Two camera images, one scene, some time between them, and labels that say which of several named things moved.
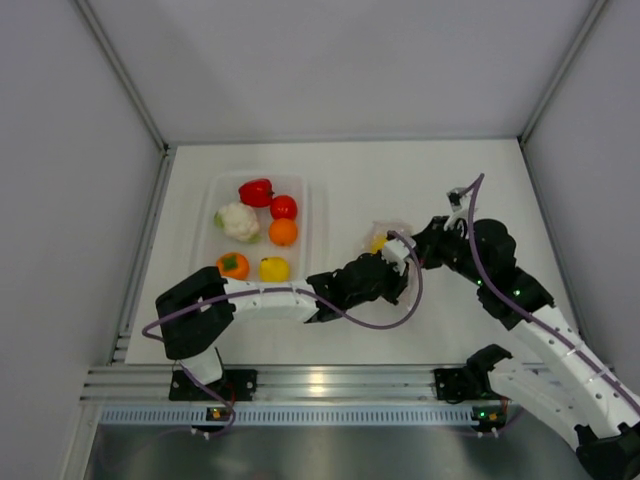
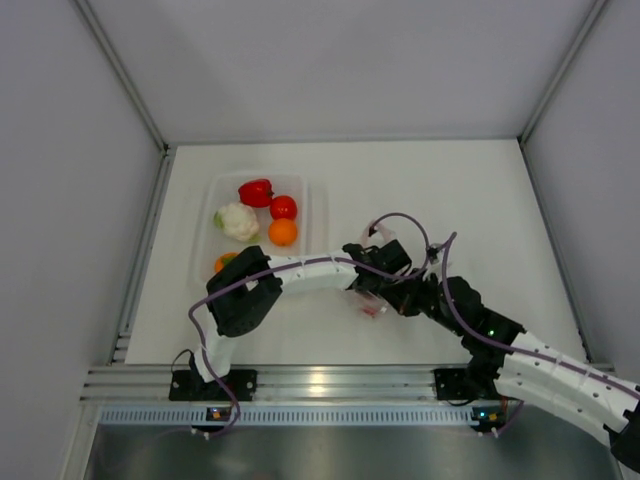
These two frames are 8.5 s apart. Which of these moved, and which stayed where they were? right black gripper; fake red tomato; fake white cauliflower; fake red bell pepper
Moved: right black gripper
Stayed: fake white cauliflower; fake red tomato; fake red bell pepper
